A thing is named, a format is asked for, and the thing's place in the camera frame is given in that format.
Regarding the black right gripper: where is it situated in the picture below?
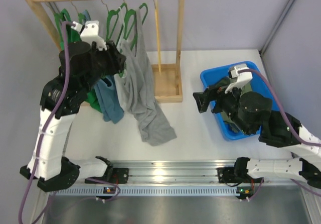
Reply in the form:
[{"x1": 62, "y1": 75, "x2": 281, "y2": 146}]
[{"x1": 193, "y1": 80, "x2": 252, "y2": 136}]

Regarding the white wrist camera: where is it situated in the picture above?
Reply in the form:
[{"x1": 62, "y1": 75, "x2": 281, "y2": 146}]
[
  {"x1": 225, "y1": 63, "x2": 253, "y2": 94},
  {"x1": 71, "y1": 21, "x2": 107, "y2": 51}
]

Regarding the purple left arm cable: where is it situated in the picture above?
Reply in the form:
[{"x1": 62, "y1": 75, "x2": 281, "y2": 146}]
[{"x1": 18, "y1": 21, "x2": 121, "y2": 224}]

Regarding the green tank top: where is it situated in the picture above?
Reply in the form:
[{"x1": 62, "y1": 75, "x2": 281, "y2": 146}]
[{"x1": 72, "y1": 10, "x2": 102, "y2": 113}]

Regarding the blue plastic bin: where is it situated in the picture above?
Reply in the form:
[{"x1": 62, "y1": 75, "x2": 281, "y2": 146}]
[{"x1": 200, "y1": 61, "x2": 279, "y2": 141}]

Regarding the aluminium mounting rail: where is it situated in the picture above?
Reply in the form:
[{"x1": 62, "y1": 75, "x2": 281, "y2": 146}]
[{"x1": 62, "y1": 160, "x2": 289, "y2": 186}]

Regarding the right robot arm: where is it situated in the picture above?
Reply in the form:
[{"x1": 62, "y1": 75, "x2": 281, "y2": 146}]
[{"x1": 193, "y1": 79, "x2": 320, "y2": 188}]

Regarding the grey tank top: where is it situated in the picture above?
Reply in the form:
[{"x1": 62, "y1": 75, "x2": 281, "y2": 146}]
[{"x1": 122, "y1": 9, "x2": 177, "y2": 146}]

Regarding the green hanger under blue top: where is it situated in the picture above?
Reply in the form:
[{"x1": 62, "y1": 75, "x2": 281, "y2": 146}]
[{"x1": 69, "y1": 0, "x2": 86, "y2": 24}]

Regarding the yellow hanger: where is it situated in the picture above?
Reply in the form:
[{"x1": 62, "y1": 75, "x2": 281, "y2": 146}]
[{"x1": 153, "y1": 0, "x2": 162, "y2": 74}]

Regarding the slotted grey cable duct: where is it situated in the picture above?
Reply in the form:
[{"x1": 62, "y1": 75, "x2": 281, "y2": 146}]
[{"x1": 56, "y1": 184, "x2": 240, "y2": 197}]

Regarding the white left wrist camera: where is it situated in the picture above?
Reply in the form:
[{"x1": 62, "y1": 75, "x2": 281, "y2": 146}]
[{"x1": 71, "y1": 21, "x2": 107, "y2": 51}]

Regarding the green hanger under white top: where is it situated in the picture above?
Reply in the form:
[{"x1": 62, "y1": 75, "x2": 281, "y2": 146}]
[{"x1": 100, "y1": 0, "x2": 128, "y2": 78}]

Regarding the wooden clothes rack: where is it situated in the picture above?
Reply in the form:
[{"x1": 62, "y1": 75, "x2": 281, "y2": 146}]
[{"x1": 25, "y1": 0, "x2": 185, "y2": 103}]

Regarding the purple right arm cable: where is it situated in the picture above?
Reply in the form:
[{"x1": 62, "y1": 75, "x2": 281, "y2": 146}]
[{"x1": 237, "y1": 68, "x2": 321, "y2": 198}]

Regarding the olive green shirt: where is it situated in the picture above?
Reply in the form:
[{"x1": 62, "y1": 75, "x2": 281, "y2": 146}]
[{"x1": 216, "y1": 76, "x2": 252, "y2": 134}]

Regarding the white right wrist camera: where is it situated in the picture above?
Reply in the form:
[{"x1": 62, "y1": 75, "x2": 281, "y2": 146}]
[{"x1": 225, "y1": 63, "x2": 253, "y2": 94}]

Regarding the green hanger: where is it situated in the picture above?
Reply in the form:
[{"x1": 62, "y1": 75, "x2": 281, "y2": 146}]
[
  {"x1": 69, "y1": 0, "x2": 86, "y2": 24},
  {"x1": 52, "y1": 8, "x2": 73, "y2": 50},
  {"x1": 116, "y1": 0, "x2": 148, "y2": 50},
  {"x1": 100, "y1": 0, "x2": 128, "y2": 78}
]

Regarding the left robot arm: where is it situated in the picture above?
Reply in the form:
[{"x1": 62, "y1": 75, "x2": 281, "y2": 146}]
[{"x1": 20, "y1": 40, "x2": 126, "y2": 192}]

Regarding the blue tank top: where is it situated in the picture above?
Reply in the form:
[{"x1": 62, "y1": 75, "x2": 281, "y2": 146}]
[{"x1": 82, "y1": 10, "x2": 125, "y2": 124}]

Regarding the white tank top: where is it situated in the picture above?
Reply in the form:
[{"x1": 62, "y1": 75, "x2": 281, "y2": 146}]
[{"x1": 114, "y1": 8, "x2": 128, "y2": 111}]

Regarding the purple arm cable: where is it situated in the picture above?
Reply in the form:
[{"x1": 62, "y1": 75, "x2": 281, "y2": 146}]
[
  {"x1": 18, "y1": 21, "x2": 121, "y2": 224},
  {"x1": 237, "y1": 68, "x2": 321, "y2": 198}
]

